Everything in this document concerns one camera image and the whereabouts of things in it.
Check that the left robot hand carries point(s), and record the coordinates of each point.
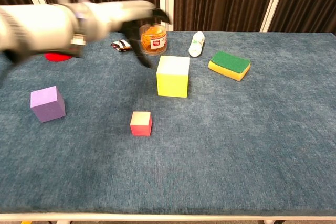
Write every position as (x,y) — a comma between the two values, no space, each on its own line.
(110,15)

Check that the large yellow foam cube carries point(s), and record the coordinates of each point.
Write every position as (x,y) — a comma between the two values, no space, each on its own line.
(172,83)

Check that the purple foam cube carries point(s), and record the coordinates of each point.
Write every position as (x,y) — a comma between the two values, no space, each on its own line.
(47,106)

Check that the small red foam cube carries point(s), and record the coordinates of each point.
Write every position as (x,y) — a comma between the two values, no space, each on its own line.
(141,128)

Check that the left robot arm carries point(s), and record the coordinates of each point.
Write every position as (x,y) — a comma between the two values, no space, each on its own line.
(39,27)

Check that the clear jar of rubber bands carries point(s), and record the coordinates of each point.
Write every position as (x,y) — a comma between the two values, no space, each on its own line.
(155,41)

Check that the red tape roll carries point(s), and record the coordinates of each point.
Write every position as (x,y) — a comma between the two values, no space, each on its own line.
(56,57)

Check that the small white plastic bottle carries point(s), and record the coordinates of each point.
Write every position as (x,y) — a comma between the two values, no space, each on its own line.
(196,45)

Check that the green and yellow sponge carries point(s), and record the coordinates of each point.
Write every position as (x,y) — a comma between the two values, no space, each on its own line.
(231,64)

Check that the blue table cloth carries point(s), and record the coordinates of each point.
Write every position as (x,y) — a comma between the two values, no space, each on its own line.
(210,142)

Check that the yellow item below table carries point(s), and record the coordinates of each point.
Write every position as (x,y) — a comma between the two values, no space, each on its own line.
(26,222)

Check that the white table frame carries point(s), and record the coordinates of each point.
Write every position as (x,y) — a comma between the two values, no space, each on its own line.
(168,217)

